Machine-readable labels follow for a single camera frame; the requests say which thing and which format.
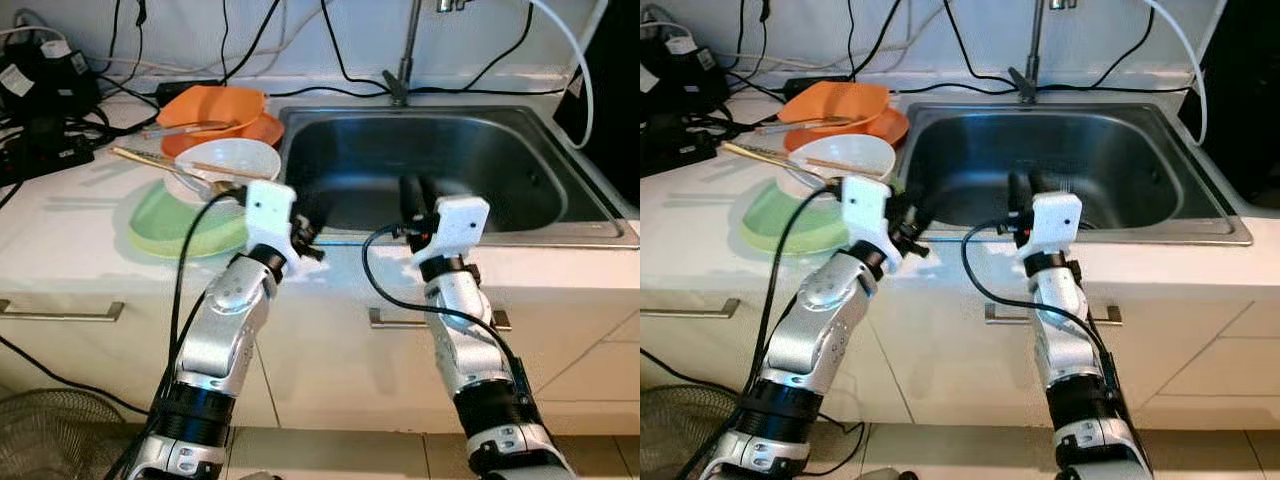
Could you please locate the stainless steel sink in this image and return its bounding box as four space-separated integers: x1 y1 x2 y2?
272 105 641 249
895 100 1253 246

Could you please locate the black power cable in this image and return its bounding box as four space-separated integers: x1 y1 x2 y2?
318 0 393 93
415 3 536 94
940 0 1016 91
1045 3 1159 91
845 0 904 79
220 0 284 83

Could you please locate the green plate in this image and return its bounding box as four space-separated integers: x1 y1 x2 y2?
128 178 251 261
740 175 851 256

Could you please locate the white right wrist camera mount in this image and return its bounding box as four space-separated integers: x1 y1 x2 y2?
1018 192 1083 263
413 196 491 266

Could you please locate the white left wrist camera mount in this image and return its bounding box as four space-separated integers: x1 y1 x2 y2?
243 180 301 266
840 176 894 263

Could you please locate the black power strip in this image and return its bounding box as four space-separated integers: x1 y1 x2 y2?
640 110 716 176
0 118 96 186

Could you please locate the orange bowl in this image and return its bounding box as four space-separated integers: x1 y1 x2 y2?
778 80 891 129
157 85 271 136

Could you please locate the metal spoon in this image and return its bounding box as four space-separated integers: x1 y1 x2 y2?
170 165 239 198
785 160 851 193

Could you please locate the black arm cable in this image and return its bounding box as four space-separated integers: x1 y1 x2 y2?
362 225 521 401
960 220 1116 401
105 188 251 480
675 183 851 480

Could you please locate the white bowl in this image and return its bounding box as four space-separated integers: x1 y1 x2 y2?
787 132 898 196
172 138 283 201

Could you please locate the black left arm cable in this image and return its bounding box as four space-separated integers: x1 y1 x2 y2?
105 188 251 480
675 183 851 480

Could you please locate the black floor fan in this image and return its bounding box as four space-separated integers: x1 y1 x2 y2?
640 385 736 480
0 388 131 480

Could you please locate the black tall appliance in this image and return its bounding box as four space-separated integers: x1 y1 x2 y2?
1180 0 1280 206
553 0 641 206

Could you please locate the metal faucet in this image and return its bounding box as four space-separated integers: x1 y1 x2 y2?
1008 0 1079 104
385 0 471 106

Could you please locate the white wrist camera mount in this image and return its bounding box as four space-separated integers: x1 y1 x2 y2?
243 180 301 266
413 196 491 266
1018 192 1083 263
840 176 894 263

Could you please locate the white kitchen cabinet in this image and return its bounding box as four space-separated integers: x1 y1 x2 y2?
640 240 1280 431
0 245 641 436

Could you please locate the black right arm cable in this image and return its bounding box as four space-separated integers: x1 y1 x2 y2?
960 220 1116 401
362 225 521 401

